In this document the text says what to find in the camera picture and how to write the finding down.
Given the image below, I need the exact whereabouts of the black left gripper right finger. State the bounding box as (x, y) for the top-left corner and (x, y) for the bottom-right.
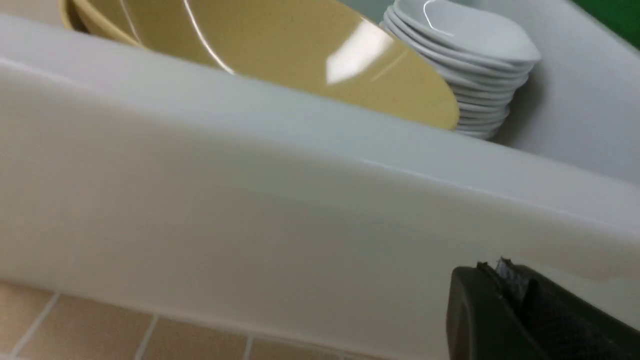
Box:
(500, 264), (639, 360)

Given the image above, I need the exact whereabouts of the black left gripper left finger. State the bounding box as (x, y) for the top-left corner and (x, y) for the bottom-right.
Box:
(446, 266), (548, 360)

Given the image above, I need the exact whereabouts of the yellow bowl in tub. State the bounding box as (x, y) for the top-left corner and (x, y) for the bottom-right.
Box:
(59, 0), (460, 130)

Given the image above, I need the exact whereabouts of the stack of white dishes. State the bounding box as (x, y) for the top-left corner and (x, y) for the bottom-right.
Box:
(381, 0), (542, 141)

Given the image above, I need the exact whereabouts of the green cloth backdrop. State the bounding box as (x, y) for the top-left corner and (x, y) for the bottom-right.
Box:
(574, 0), (640, 50)

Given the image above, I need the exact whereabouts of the white plastic tub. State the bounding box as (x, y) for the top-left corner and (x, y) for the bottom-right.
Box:
(1, 13), (639, 360)

